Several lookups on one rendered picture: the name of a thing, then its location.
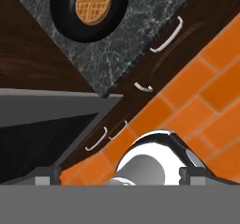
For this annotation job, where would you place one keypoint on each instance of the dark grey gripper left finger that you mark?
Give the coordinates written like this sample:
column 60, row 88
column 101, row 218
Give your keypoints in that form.
column 54, row 174

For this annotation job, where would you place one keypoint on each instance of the black bowl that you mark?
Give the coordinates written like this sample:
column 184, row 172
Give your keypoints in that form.
column 64, row 15

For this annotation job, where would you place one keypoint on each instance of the dark wood cupboard door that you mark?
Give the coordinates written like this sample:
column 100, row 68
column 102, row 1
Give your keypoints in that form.
column 125, row 109

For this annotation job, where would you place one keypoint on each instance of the golden round waffle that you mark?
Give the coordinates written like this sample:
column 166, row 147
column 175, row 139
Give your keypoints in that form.
column 92, row 3

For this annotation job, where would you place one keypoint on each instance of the dark wood drawer front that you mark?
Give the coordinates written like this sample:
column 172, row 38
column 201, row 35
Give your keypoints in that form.
column 200, row 18

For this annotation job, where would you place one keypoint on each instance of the dark wood cabinet panel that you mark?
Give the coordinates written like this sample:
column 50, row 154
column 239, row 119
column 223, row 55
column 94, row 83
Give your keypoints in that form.
column 31, row 46

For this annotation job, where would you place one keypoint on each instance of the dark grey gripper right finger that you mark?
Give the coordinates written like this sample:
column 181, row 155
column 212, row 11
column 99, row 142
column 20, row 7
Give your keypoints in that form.
column 184, row 176

